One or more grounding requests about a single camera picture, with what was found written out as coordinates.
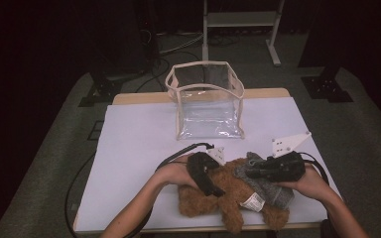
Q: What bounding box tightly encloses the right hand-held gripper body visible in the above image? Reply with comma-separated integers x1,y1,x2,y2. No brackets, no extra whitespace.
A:
265,131,313,183

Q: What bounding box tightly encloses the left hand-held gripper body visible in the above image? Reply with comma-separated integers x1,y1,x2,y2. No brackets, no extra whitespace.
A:
186,146,227,197

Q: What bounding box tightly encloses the brown teddy bear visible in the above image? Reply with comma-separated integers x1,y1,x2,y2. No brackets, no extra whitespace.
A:
178,158,291,234

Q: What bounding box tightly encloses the grey fuzzy doll sweater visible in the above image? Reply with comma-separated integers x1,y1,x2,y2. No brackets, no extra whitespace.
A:
233,151,296,210

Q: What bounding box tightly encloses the clear plastic bag beige trim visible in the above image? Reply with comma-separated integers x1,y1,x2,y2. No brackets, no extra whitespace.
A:
164,59,246,141

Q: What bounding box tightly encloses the person's left hand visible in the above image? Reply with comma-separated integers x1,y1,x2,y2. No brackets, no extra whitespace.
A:
154,154,200,189

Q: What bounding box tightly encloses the person's right hand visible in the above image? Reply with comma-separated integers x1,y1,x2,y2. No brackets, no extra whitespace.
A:
277,161,332,203

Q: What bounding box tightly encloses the white table sheet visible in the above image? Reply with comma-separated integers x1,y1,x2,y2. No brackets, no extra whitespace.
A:
73,96,352,232

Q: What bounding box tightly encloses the black stand base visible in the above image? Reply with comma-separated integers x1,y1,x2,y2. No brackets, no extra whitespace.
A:
77,70,124,108
300,63,355,103

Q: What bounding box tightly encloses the black floor plate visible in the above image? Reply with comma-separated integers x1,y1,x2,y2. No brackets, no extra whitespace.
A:
87,120,104,142

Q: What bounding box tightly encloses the dark equipment tower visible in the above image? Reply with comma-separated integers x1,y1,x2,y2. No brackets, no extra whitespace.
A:
135,0,163,68

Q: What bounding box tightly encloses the white metal stand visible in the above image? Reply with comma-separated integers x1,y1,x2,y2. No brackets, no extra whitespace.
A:
201,0,286,67

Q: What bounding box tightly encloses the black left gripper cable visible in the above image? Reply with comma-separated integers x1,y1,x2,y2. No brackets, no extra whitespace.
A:
154,142,215,173

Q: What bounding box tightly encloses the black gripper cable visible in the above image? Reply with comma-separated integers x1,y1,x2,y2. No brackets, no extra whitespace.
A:
154,142,215,173
297,151,330,186

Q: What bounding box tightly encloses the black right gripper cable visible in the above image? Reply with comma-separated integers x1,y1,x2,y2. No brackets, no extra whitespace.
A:
297,151,330,186

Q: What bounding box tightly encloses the black floor cable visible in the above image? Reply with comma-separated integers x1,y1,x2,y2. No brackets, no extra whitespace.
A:
135,49,209,93

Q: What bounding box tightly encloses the white floor cable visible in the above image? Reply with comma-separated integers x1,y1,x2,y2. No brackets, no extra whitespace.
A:
157,31,204,56

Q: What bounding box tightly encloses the thin black cable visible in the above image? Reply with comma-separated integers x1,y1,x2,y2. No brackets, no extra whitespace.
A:
63,152,97,238

